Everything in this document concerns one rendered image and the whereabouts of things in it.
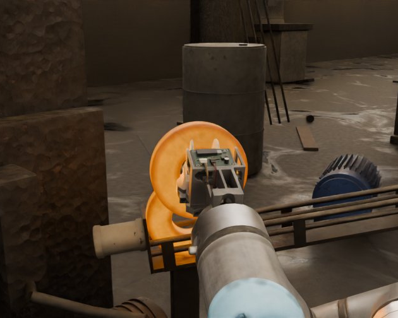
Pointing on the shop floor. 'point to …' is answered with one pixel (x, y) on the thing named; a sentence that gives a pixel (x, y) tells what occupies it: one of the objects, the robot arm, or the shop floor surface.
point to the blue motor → (347, 182)
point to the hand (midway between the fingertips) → (198, 159)
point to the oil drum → (227, 91)
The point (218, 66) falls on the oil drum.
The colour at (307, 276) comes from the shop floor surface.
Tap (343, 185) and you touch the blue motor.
